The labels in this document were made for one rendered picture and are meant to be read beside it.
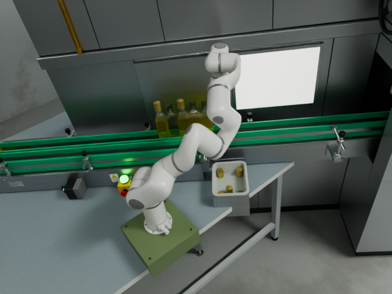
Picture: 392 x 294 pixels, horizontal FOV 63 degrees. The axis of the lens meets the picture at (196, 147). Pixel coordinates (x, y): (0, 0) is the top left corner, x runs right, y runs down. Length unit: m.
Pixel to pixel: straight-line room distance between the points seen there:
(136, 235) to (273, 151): 0.80
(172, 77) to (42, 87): 3.00
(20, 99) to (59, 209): 2.77
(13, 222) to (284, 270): 1.61
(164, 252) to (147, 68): 0.87
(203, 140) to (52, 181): 1.06
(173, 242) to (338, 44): 1.17
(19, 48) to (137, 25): 2.82
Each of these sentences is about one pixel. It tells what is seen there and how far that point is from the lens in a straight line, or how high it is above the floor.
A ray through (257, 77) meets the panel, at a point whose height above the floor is 1.17.
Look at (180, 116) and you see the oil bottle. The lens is 1.60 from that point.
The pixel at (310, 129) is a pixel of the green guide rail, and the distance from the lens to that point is 1.69.
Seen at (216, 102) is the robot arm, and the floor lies 1.38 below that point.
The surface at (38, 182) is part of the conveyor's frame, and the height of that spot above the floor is 0.82.
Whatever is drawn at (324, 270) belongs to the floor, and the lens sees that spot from 2.31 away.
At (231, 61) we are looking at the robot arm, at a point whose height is 1.42.
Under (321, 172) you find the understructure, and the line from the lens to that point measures 2.21.
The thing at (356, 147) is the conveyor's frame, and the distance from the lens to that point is 1.82.
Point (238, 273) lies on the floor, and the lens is 2.25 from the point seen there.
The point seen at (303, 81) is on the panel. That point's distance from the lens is 1.72.
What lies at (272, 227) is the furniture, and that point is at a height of 0.19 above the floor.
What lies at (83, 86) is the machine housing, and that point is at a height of 1.21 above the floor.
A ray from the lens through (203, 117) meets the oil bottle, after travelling 1.59.
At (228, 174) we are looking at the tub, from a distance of 1.70.
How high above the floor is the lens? 2.00
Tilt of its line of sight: 41 degrees down
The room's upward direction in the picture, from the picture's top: 10 degrees counter-clockwise
